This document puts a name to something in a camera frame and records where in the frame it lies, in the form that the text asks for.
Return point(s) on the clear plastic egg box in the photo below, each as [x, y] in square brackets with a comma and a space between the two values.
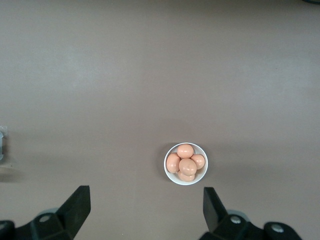
[2, 142]

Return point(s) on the white round bowl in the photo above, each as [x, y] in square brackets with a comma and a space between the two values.
[200, 178]

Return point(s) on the brown egg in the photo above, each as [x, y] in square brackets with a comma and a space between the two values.
[187, 167]
[200, 161]
[172, 163]
[185, 150]
[186, 178]

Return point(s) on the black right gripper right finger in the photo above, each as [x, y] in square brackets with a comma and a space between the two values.
[215, 215]

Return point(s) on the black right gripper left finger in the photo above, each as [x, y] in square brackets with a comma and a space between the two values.
[72, 215]

